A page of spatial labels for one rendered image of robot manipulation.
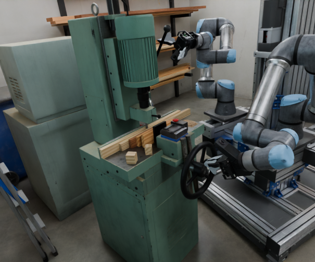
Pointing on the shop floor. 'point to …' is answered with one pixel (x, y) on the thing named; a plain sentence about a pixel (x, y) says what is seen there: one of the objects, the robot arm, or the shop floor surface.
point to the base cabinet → (144, 218)
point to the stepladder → (16, 200)
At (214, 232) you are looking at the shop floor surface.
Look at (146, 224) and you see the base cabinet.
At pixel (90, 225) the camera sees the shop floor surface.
